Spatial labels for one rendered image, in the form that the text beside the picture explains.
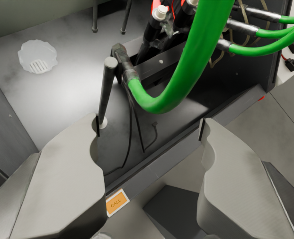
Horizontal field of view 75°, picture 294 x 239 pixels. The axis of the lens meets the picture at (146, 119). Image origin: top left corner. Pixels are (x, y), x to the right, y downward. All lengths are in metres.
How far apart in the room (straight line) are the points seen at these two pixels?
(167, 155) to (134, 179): 0.09
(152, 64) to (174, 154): 0.22
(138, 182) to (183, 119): 0.28
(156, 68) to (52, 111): 0.30
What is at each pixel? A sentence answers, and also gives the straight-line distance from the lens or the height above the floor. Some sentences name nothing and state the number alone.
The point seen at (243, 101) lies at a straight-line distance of 0.61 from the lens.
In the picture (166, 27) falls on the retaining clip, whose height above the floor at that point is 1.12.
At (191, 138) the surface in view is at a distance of 0.49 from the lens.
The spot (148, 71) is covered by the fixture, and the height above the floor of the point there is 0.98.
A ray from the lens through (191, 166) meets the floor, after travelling 1.57.
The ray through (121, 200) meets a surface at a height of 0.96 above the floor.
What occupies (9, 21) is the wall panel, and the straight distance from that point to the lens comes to 0.66.
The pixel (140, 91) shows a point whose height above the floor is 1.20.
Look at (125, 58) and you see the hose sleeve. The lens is 0.26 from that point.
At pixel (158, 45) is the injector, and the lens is 0.39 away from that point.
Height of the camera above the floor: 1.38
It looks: 70 degrees down
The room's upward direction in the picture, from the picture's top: 50 degrees clockwise
